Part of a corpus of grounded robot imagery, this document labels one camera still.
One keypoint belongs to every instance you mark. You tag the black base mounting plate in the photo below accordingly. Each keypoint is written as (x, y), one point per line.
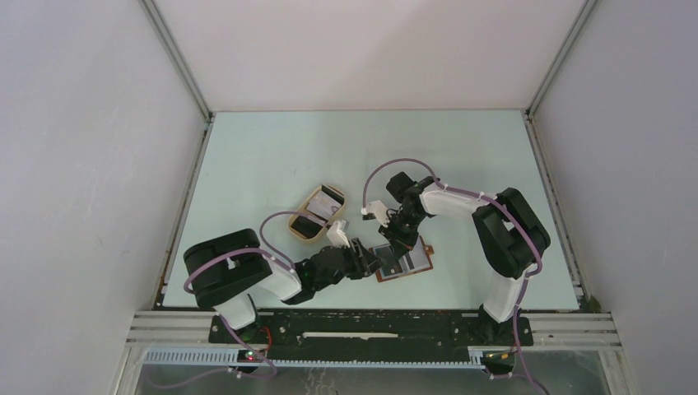
(376, 335)

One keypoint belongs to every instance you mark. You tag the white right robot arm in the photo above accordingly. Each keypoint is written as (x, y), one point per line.
(512, 237)

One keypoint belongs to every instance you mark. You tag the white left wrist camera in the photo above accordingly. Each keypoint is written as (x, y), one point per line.
(337, 235)

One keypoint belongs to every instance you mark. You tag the brown leather card holder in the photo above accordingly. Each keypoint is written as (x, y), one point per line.
(429, 250)

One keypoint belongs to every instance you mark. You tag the left aluminium corner post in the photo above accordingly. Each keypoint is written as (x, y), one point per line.
(153, 13)

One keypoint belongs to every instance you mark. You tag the aluminium corner frame post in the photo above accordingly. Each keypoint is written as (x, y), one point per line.
(572, 37)

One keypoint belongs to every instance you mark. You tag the black card in tray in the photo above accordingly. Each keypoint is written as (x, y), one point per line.
(306, 228)

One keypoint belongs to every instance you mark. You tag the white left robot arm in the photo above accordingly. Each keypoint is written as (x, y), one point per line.
(222, 272)

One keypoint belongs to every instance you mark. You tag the grey card in tray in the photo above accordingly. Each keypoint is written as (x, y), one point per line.
(325, 202)

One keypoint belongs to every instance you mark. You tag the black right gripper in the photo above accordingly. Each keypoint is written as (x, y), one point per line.
(401, 244)

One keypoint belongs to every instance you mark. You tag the oval wooden tray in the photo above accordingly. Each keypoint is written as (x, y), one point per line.
(325, 223)

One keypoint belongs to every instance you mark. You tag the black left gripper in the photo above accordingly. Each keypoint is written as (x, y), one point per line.
(363, 262)

